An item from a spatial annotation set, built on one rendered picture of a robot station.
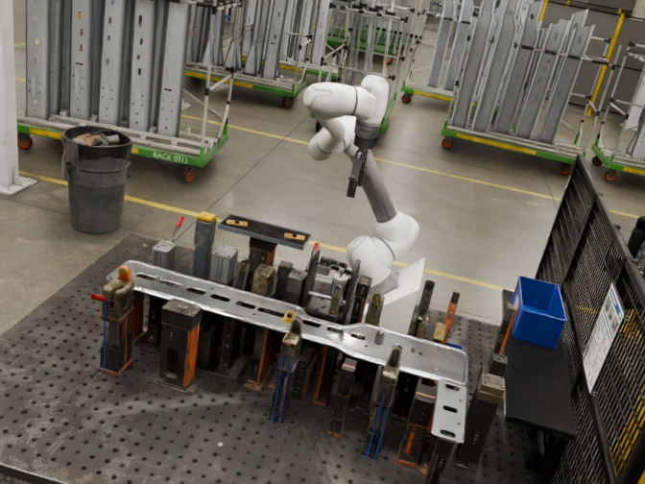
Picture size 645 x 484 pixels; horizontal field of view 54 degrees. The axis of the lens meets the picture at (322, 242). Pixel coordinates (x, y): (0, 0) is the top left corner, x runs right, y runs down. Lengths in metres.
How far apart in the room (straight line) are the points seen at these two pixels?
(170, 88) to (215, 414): 4.49
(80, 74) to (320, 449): 5.15
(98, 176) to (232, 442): 3.02
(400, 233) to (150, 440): 1.48
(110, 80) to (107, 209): 1.93
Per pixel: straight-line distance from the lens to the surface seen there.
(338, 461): 2.28
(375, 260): 2.99
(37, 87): 6.70
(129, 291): 2.38
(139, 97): 6.57
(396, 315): 2.93
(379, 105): 2.25
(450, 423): 2.08
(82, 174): 4.94
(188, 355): 2.36
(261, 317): 2.35
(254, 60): 9.94
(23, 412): 2.42
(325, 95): 2.19
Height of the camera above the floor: 2.25
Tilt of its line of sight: 25 degrees down
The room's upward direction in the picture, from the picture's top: 10 degrees clockwise
